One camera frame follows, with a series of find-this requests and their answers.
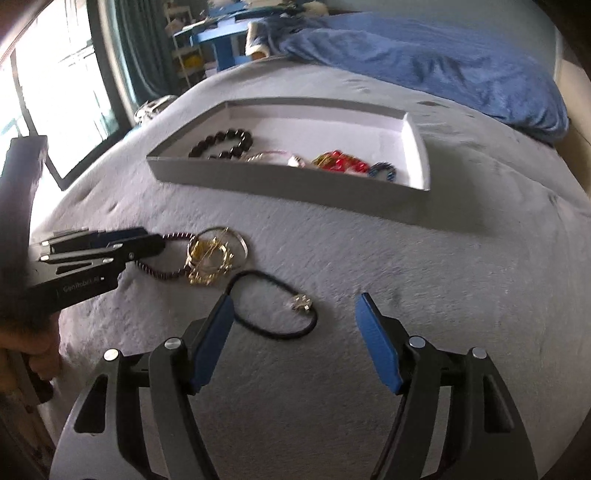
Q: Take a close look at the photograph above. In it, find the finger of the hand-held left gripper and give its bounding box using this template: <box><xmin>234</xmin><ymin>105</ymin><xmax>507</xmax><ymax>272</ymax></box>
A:
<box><xmin>39</xmin><ymin>226</ymin><xmax>149</xmax><ymax>253</ymax></box>
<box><xmin>39</xmin><ymin>234</ymin><xmax>166</xmax><ymax>267</ymax></box>

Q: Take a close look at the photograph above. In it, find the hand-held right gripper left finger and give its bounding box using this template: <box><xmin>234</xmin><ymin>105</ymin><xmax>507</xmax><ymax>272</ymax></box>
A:
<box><xmin>73</xmin><ymin>293</ymin><xmax>236</xmax><ymax>480</ymax></box>

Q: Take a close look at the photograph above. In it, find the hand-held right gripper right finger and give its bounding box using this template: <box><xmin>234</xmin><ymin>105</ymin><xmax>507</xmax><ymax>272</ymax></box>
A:
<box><xmin>355</xmin><ymin>292</ymin><xmax>516</xmax><ymax>480</ymax></box>

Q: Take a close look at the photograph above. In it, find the dark red bead bracelet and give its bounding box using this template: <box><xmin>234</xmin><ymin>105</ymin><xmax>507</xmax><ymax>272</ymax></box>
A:
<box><xmin>134</xmin><ymin>231</ymin><xmax>197</xmax><ymax>282</ymax></box>

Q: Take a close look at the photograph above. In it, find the black hair tie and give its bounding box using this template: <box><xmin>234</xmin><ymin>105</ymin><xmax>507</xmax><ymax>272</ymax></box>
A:
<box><xmin>226</xmin><ymin>271</ymin><xmax>320</xmax><ymax>342</ymax></box>

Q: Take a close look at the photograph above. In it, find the gold chain bracelet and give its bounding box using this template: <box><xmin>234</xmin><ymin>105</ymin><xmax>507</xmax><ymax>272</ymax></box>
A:
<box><xmin>186</xmin><ymin>233</ymin><xmax>237</xmax><ymax>287</ymax></box>

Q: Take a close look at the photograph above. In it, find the black bead bracelet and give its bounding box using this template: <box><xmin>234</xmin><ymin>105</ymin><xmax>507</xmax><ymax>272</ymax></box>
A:
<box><xmin>188</xmin><ymin>130</ymin><xmax>254</xmax><ymax>161</ymax></box>

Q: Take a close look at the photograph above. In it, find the pink cord bracelet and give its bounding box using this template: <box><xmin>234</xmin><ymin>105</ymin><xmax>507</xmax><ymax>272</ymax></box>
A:
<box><xmin>245</xmin><ymin>150</ymin><xmax>291</xmax><ymax>164</ymax></box>

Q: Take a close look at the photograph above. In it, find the shallow grey cardboard box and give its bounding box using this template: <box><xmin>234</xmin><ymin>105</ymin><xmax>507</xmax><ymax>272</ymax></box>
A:
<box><xmin>146</xmin><ymin>98</ymin><xmax>433</xmax><ymax>227</ymax></box>

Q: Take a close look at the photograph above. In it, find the blue bead bracelet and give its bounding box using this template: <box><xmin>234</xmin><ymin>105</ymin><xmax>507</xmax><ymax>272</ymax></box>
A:
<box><xmin>368</xmin><ymin>161</ymin><xmax>399</xmax><ymax>182</ymax></box>

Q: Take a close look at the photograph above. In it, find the person's left hand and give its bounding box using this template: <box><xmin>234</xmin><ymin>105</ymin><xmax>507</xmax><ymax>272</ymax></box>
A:
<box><xmin>0</xmin><ymin>318</ymin><xmax>64</xmax><ymax>394</ymax></box>

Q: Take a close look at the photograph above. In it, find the grey plush blanket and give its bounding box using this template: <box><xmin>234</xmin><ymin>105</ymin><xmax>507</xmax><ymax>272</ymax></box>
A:
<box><xmin>28</xmin><ymin>51</ymin><xmax>591</xmax><ymax>480</ymax></box>

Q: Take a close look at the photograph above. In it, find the white helmet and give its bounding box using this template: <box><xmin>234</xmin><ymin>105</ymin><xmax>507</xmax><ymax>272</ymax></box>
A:
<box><xmin>134</xmin><ymin>95</ymin><xmax>179</xmax><ymax>127</ymax></box>

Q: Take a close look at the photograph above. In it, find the black framed window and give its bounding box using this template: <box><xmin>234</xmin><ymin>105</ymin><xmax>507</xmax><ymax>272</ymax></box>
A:
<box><xmin>0</xmin><ymin>0</ymin><xmax>136</xmax><ymax>191</ymax></box>

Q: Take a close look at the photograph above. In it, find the teal curtain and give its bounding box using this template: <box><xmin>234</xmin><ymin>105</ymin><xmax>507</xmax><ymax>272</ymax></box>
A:
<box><xmin>113</xmin><ymin>0</ymin><xmax>175</xmax><ymax>108</ymax></box>

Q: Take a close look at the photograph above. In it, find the blue desk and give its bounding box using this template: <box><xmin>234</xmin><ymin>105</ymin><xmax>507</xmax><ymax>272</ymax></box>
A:
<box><xmin>189</xmin><ymin>16</ymin><xmax>260</xmax><ymax>71</ymax></box>

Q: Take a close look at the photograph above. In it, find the blue duvet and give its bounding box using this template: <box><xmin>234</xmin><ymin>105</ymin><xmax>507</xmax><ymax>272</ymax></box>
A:
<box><xmin>265</xmin><ymin>11</ymin><xmax>570</xmax><ymax>145</ymax></box>

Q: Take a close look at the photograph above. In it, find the beige wardrobe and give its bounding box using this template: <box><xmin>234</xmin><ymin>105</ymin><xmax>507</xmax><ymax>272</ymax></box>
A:
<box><xmin>551</xmin><ymin>28</ymin><xmax>591</xmax><ymax>153</ymax></box>

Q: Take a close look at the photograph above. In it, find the white wire rack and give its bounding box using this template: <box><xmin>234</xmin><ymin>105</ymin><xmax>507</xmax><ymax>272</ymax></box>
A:
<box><xmin>165</xmin><ymin>4</ymin><xmax>205</xmax><ymax>89</ymax></box>

